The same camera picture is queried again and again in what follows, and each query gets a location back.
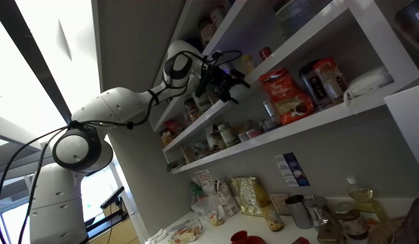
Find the gold foil bag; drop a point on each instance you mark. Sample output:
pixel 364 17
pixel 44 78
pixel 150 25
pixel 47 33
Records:
pixel 250 195

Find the red plate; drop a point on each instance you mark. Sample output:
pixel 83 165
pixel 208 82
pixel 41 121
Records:
pixel 245 238

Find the white soft bag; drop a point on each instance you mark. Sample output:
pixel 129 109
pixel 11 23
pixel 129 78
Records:
pixel 369 84

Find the white printed snack bag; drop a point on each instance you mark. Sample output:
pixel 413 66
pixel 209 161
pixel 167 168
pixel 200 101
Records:
pixel 204 188
pixel 226 199

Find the dark blue food packet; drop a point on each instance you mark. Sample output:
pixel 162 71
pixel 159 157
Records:
pixel 314 89

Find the blue and white card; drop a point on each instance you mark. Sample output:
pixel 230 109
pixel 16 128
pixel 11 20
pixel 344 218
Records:
pixel 292 170

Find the black metal stand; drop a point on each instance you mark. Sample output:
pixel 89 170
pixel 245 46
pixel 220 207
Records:
pixel 112 199

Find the dark round pot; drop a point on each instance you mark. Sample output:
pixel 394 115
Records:
pixel 413 21

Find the white wall shelf unit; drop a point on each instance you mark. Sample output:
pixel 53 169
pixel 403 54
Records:
pixel 245 147

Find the orange snack packet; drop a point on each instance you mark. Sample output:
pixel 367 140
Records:
pixel 285 97

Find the clear bag with food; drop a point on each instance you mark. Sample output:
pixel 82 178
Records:
pixel 185 231

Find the clear oil bottle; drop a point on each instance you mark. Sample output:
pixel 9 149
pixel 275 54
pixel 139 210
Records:
pixel 365 199

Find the white jar with lid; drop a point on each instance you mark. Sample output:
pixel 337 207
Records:
pixel 228 135

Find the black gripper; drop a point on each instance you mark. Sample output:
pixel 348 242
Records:
pixel 220 84

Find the red and white packet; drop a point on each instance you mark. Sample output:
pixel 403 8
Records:
pixel 333 77

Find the dark glass jar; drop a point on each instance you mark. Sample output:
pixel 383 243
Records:
pixel 329 222

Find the labelled glass jar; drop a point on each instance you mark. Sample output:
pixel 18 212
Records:
pixel 353 226

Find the yellow labelled glass bottle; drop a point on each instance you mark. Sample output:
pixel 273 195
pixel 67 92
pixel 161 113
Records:
pixel 273 219

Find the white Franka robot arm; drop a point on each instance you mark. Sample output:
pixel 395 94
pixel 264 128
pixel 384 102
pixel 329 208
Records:
pixel 119 102

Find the grey clear container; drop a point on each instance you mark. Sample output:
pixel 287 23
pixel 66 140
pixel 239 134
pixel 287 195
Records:
pixel 302 16

